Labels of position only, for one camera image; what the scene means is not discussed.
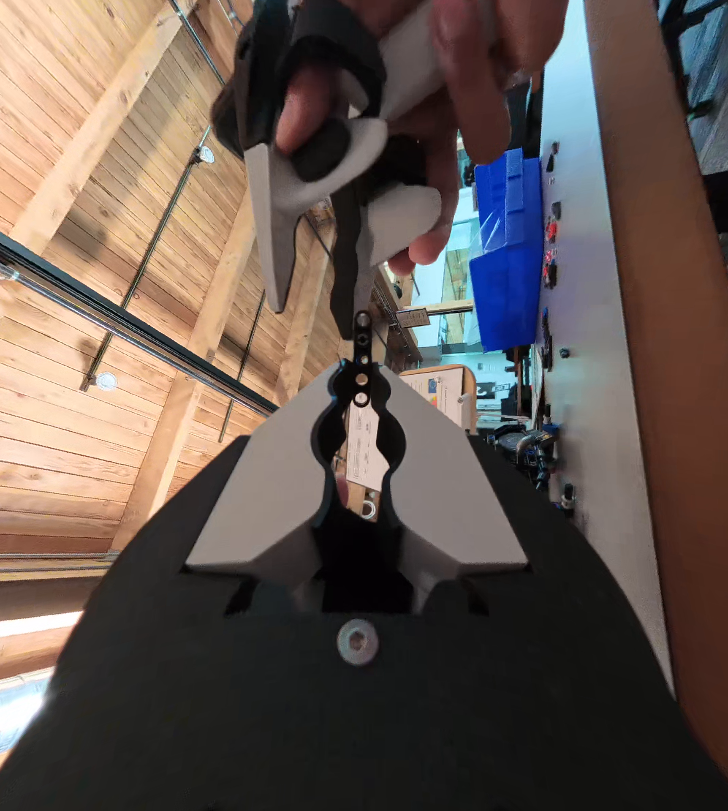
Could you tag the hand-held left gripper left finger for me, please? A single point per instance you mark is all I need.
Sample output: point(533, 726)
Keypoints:
point(256, 494)

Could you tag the scattered small lego pieces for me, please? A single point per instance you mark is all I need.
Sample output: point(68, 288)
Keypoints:
point(551, 229)

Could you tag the black lego beam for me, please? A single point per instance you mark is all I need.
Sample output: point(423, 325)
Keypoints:
point(363, 342)

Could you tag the white paper label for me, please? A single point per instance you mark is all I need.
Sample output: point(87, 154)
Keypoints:
point(364, 450)

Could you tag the round ceiling spotlight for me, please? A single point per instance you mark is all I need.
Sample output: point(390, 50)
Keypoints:
point(202, 154)
point(105, 381)

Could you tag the wooden board with papers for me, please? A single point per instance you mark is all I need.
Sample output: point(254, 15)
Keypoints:
point(440, 393)

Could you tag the small white sign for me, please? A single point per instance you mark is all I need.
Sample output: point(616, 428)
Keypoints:
point(417, 317)

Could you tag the black ceiling track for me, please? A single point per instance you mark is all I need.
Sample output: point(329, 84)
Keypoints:
point(117, 304)

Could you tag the person's right hand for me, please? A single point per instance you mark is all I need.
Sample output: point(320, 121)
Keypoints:
point(478, 95)

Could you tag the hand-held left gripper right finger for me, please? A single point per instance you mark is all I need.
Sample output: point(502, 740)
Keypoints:
point(459, 500)

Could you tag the blue plastic bin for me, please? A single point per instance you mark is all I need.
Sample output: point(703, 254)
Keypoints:
point(509, 291)

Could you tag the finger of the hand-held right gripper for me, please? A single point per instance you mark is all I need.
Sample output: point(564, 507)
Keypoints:
point(345, 272)
point(275, 253)

